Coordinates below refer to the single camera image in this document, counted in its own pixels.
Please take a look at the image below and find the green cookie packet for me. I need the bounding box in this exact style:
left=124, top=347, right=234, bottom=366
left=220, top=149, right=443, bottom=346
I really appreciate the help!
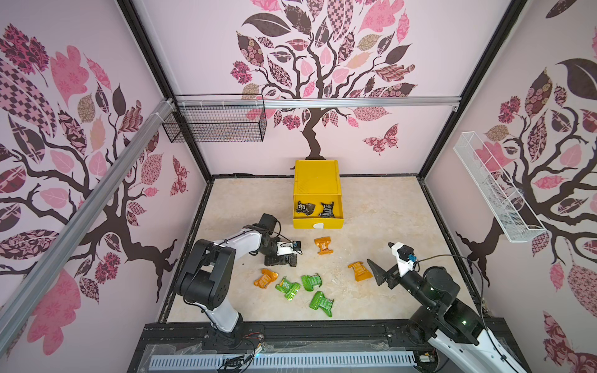
left=309, top=291, right=334, bottom=318
left=275, top=278, right=302, bottom=302
left=301, top=274, right=323, bottom=292

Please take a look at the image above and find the aluminium rail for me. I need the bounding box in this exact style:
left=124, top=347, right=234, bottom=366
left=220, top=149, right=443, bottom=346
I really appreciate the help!
left=1, top=98, right=175, bottom=355
left=177, top=95, right=461, bottom=110

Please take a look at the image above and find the yellow three-drawer cabinet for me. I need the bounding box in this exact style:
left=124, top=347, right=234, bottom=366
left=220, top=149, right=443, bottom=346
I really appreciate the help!
left=292, top=159, right=345, bottom=230

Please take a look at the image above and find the green cookie packet middle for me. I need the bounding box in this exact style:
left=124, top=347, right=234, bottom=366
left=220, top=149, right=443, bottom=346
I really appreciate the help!
left=301, top=274, right=323, bottom=292

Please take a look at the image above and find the black cookie packet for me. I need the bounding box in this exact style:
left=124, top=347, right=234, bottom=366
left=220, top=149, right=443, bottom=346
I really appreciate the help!
left=319, top=201, right=335, bottom=219
left=295, top=200, right=316, bottom=216

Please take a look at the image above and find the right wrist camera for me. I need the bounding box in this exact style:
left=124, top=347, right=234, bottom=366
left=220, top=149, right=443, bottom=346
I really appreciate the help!
left=388, top=242, right=418, bottom=278

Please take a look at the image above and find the white wire basket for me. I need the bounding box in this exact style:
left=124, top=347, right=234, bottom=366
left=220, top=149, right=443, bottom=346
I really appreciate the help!
left=453, top=131, right=547, bottom=243

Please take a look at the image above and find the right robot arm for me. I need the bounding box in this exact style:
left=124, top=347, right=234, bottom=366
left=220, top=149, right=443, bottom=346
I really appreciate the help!
left=367, top=259, right=526, bottom=372

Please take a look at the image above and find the orange cookie packet centre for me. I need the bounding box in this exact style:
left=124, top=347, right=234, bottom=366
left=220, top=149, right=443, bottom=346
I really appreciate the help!
left=314, top=236, right=334, bottom=255

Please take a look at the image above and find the orange cookie packet right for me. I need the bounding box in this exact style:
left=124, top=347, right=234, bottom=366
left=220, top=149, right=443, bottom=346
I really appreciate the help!
left=348, top=261, right=373, bottom=282

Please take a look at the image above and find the orange cookie packet left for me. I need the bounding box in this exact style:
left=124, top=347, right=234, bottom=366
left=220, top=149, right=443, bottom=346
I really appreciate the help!
left=253, top=269, right=279, bottom=289

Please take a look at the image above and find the green cookie packet front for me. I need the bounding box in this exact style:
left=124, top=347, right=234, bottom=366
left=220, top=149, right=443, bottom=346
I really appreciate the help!
left=309, top=291, right=334, bottom=318

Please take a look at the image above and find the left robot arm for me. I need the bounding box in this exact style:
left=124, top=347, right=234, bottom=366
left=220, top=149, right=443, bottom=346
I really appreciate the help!
left=175, top=214, right=303, bottom=334

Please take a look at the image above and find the aluminium rail back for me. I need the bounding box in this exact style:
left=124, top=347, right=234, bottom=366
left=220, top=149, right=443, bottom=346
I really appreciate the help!
left=177, top=95, right=461, bottom=110

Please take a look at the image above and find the aluminium rail left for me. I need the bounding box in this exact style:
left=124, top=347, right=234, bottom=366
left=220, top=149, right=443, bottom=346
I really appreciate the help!
left=1, top=98, right=175, bottom=355

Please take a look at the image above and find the black wire basket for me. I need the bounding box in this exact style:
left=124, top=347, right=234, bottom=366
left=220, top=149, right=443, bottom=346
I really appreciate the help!
left=163, top=93, right=267, bottom=144

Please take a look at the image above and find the yellow top drawer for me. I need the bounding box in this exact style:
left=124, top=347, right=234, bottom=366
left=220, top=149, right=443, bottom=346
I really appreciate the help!
left=292, top=194, right=345, bottom=229

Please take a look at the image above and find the black base frame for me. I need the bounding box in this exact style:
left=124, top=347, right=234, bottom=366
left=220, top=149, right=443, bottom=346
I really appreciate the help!
left=128, top=318, right=530, bottom=372

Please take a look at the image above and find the green cookie packet left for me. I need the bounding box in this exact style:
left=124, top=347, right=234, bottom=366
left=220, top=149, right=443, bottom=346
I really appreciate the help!
left=275, top=278, right=302, bottom=302

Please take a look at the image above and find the white slotted cable duct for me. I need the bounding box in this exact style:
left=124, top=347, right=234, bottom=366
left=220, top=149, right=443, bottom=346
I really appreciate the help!
left=148, top=351, right=418, bottom=372

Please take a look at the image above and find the orange cookie packet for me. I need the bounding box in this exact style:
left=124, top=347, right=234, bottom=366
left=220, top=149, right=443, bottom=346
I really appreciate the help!
left=314, top=236, right=334, bottom=255
left=348, top=261, right=373, bottom=282
left=253, top=269, right=279, bottom=289

